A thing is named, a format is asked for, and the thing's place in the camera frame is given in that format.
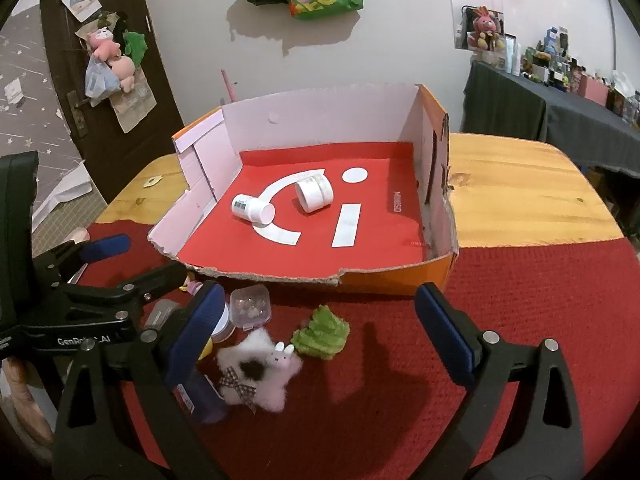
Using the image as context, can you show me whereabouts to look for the photo on door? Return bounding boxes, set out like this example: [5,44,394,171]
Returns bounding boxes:
[61,0,102,23]

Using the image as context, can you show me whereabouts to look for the yellow cap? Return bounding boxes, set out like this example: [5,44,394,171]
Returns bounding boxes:
[198,338,213,360]

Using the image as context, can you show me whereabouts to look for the plastic bag on door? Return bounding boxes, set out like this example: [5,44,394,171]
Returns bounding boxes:
[85,56,120,102]

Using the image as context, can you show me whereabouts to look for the white bottle with barcode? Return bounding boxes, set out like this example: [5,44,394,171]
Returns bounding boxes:
[231,194,276,226]

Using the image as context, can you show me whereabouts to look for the cardboard box with red bottom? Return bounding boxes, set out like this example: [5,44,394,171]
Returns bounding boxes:
[148,84,459,295]

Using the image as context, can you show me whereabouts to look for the purple small bottle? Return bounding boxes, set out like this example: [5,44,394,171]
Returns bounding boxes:
[175,370,227,425]

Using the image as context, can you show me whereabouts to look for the round white cream jar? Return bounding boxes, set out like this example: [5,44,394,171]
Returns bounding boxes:
[210,304,235,344]

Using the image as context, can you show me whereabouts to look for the small cartoon doll figure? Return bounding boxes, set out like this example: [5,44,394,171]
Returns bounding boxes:
[179,276,203,296]

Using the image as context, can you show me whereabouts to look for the clear small plastic box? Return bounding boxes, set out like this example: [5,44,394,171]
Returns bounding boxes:
[229,285,271,332]

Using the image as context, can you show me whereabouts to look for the grey earbud case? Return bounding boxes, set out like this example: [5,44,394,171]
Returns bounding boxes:
[144,298,180,332]

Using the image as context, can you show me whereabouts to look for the red table cloth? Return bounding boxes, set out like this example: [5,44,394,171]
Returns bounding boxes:
[74,220,640,480]

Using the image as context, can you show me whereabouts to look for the small paper sticker on table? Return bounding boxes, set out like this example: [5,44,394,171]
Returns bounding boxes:
[143,176,163,188]

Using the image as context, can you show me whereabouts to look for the pink plush on door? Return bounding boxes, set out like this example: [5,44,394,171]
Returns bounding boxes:
[89,27,136,93]

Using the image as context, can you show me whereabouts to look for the dark brown door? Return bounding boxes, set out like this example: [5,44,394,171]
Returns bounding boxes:
[40,0,183,200]

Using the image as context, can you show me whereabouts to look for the white fluffy bunny scrunchie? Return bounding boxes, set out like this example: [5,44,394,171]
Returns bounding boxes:
[216,328,303,413]

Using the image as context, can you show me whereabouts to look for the pink bunny plush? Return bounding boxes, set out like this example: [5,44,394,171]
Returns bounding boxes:
[465,6,504,51]

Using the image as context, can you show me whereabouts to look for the dark cloth covered side table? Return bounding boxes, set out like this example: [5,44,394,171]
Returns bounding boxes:
[462,61,640,178]

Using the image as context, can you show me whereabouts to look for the green plush on door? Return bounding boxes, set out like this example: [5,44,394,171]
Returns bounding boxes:
[122,30,148,68]

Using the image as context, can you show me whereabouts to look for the pink stick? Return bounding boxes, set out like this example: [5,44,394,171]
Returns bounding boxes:
[220,70,236,103]

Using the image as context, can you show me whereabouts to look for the person's left hand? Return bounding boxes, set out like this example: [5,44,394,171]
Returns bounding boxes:
[2,359,53,445]

